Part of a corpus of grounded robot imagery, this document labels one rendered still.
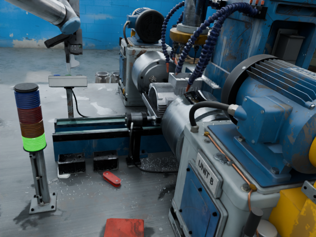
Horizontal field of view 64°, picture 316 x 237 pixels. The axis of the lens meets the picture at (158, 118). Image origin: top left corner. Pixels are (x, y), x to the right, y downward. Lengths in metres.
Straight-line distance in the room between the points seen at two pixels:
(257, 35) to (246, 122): 0.58
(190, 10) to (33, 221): 0.90
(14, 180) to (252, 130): 0.87
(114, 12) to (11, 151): 5.56
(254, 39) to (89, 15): 5.65
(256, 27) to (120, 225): 0.83
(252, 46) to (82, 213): 0.84
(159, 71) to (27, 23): 5.44
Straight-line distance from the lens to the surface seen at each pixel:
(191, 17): 1.05
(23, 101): 0.74
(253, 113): 0.48
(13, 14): 6.58
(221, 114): 0.80
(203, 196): 0.61
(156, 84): 1.09
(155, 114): 1.01
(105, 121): 1.17
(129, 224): 0.87
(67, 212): 0.93
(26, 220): 0.94
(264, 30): 1.04
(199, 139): 0.63
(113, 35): 6.60
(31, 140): 0.79
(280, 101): 0.51
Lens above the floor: 1.48
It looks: 27 degrees down
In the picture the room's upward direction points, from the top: 6 degrees clockwise
